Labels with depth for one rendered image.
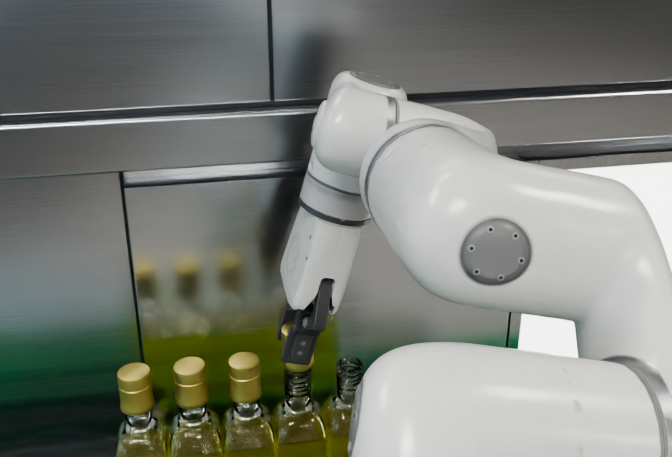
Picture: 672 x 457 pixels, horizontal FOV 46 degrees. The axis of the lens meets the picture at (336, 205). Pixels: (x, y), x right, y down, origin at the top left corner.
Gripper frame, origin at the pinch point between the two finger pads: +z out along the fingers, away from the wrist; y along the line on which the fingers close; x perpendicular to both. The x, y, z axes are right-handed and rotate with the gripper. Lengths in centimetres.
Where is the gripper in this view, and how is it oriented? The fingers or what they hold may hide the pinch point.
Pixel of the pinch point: (296, 335)
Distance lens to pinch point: 85.0
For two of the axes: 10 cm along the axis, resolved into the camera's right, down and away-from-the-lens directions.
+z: -2.7, 9.0, 3.4
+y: 1.8, 3.9, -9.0
